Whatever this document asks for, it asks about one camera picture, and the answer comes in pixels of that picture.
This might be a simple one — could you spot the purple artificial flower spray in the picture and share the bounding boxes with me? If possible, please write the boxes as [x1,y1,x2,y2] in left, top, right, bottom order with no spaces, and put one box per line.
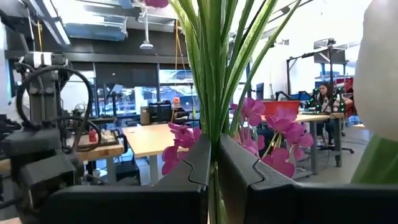
[144,0,170,9]

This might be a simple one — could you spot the black metal frame stand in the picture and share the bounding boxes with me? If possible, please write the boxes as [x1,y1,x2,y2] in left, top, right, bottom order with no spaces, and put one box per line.
[285,39,348,96]

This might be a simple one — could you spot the white artificial tulip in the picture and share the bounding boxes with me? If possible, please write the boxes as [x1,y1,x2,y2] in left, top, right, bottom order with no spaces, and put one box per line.
[350,0,398,184]

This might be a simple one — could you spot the light wooden table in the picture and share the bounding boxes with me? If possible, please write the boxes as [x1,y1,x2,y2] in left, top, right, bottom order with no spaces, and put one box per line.
[122,123,201,186]
[261,112,345,175]
[76,133,126,185]

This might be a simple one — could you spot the purple orchid spray green blades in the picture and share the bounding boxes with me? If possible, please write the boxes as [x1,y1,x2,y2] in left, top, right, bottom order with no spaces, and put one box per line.
[161,0,315,224]

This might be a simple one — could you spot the red plastic bin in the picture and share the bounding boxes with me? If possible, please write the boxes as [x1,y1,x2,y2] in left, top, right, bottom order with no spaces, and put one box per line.
[262,100,301,116]

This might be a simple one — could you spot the black plastic crate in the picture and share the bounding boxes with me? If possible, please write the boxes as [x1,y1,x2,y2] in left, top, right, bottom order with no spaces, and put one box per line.
[148,101,173,124]

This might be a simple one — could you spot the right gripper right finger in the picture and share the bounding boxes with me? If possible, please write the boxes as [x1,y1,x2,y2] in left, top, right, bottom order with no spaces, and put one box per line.
[218,134,398,224]

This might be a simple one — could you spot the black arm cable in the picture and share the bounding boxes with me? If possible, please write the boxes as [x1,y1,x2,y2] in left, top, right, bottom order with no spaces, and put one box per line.
[16,64,95,152]

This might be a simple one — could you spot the white hanging lamp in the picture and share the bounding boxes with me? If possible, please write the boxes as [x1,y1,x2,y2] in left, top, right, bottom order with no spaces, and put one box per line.
[139,9,154,50]

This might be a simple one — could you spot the brown cardboard box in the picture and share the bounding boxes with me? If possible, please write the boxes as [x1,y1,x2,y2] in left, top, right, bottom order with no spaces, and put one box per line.
[140,106,150,126]

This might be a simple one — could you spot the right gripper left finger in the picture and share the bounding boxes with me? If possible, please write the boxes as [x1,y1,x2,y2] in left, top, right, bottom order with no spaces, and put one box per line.
[46,134,213,224]

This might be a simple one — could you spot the person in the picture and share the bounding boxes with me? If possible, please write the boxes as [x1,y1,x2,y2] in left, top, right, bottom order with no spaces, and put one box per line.
[172,96,190,121]
[315,82,354,147]

